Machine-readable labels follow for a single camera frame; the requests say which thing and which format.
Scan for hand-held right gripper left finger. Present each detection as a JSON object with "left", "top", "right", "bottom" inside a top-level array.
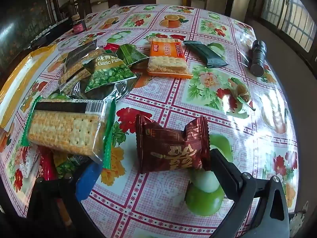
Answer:
[{"left": 26, "top": 162, "right": 103, "bottom": 238}]

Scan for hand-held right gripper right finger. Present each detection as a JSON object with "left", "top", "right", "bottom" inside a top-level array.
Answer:
[{"left": 209, "top": 149, "right": 290, "bottom": 238}]

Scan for dark red snack packet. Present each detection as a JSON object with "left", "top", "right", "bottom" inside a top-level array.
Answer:
[{"left": 135, "top": 114, "right": 211, "bottom": 174}]

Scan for clear cracker packet green edges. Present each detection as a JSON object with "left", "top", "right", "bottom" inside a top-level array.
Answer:
[{"left": 20, "top": 97, "right": 117, "bottom": 170}]

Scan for yellow taped white box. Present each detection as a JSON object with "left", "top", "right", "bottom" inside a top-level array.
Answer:
[{"left": 0, "top": 45, "right": 58, "bottom": 129}]

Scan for orange cracker packet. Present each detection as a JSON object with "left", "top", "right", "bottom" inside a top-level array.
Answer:
[{"left": 146, "top": 38, "right": 194, "bottom": 80}]

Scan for small dark green packet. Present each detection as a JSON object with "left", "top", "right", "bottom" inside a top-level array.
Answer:
[{"left": 116, "top": 44, "right": 150, "bottom": 67}]

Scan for green pea snack packet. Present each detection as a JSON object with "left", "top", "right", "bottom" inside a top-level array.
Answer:
[
  {"left": 83, "top": 53, "right": 138, "bottom": 92},
  {"left": 53, "top": 154, "right": 87, "bottom": 179}
]

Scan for red stick packet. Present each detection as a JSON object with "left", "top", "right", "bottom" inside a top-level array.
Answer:
[{"left": 37, "top": 146, "right": 58, "bottom": 181}]

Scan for white red snack packet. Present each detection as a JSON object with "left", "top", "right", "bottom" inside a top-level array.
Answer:
[{"left": 18, "top": 146, "right": 40, "bottom": 179}]

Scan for floral printed tablecloth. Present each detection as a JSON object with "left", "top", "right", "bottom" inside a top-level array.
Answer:
[{"left": 0, "top": 4, "right": 299, "bottom": 238}]

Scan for clear wrapped candy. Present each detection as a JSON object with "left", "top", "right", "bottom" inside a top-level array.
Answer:
[{"left": 228, "top": 77, "right": 257, "bottom": 112}]

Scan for silver foil packet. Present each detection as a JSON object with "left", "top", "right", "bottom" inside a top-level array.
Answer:
[{"left": 69, "top": 78, "right": 137, "bottom": 102}]

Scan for flat dark green packet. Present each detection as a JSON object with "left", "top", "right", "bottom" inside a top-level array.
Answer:
[{"left": 183, "top": 40, "right": 229, "bottom": 68}]

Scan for black flashlight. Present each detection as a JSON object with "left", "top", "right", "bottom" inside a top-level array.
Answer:
[{"left": 249, "top": 40, "right": 267, "bottom": 77}]

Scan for black striped cracker packet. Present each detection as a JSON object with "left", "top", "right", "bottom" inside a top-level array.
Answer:
[{"left": 58, "top": 40, "right": 98, "bottom": 93}]

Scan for black glossy table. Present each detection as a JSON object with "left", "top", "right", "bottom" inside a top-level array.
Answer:
[{"left": 30, "top": 17, "right": 72, "bottom": 47}]

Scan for dark jar red label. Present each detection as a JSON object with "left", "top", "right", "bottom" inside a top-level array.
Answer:
[{"left": 72, "top": 15, "right": 86, "bottom": 34}]

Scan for barred window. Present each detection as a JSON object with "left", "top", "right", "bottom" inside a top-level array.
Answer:
[{"left": 260, "top": 0, "right": 317, "bottom": 62}]

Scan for grey metal bracket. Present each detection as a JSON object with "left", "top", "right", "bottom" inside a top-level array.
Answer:
[{"left": 288, "top": 202, "right": 309, "bottom": 233}]

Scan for floral wall mural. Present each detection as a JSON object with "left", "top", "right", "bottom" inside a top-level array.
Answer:
[{"left": 0, "top": 0, "right": 55, "bottom": 52}]

